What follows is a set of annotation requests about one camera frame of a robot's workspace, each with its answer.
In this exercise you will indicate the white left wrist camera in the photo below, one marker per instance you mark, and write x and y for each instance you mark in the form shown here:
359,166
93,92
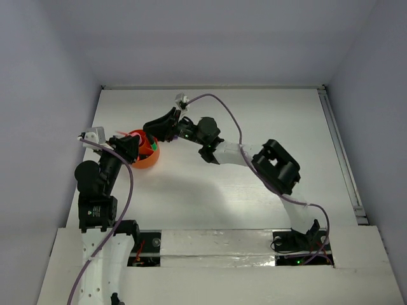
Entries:
94,138

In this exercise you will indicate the aluminium rail on right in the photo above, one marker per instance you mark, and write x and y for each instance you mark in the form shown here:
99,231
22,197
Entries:
353,193

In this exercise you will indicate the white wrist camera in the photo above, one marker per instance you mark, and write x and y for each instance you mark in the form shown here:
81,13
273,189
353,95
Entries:
181,101
94,138

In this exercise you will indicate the orange round organizer container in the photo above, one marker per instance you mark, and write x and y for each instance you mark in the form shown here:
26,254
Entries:
147,157

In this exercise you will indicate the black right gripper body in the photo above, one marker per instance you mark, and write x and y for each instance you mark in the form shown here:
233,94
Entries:
187,129

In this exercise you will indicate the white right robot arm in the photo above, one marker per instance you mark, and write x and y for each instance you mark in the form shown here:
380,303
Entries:
270,162

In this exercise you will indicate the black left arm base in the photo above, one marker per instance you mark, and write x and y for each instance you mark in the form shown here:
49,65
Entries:
147,252

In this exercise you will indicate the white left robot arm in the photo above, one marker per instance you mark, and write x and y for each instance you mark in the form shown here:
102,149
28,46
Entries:
107,238

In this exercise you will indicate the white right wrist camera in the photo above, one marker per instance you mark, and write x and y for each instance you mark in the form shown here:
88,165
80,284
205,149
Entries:
181,101

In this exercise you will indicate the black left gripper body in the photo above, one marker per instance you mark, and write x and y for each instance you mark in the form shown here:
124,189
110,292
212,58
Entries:
120,145

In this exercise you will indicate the green cap highlighter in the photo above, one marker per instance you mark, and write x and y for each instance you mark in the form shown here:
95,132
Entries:
153,144

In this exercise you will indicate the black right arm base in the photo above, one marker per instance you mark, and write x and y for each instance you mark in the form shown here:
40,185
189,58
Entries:
291,250

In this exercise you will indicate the pink patterned tube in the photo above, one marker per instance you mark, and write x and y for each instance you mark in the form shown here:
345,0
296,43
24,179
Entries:
138,137

